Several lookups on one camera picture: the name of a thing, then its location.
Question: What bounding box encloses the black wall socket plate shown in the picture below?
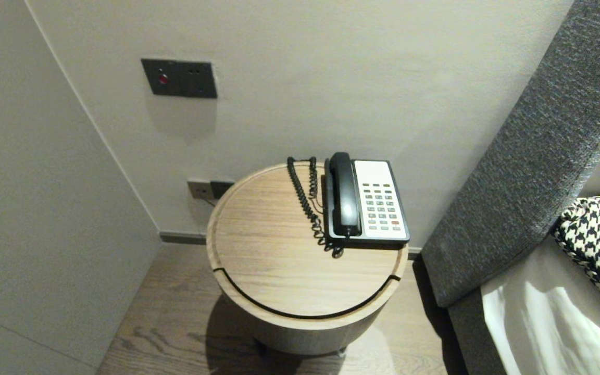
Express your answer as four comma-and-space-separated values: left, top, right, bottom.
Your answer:
210, 180, 235, 199

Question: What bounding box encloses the grey wall socket plate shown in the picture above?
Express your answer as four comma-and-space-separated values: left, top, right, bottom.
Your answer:
187, 179, 212, 200

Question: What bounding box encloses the dark wall switch panel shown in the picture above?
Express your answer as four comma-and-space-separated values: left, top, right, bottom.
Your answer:
141, 58, 218, 99

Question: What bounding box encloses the round wooden side table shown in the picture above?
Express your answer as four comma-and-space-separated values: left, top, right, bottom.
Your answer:
206, 162, 409, 360

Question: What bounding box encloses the grey fabric headboard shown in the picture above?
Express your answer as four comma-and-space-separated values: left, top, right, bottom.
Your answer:
421, 0, 600, 308

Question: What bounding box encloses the white and black telephone base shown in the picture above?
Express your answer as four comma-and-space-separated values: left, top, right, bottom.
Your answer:
323, 159, 411, 244

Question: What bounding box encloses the grey fabric bed base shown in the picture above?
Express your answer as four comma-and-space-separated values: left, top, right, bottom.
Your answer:
447, 289, 506, 375

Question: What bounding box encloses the black coiled telephone cord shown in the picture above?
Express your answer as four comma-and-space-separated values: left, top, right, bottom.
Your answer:
286, 156, 344, 259

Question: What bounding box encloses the black telephone handset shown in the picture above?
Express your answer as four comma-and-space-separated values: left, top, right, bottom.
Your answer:
329, 152, 362, 238

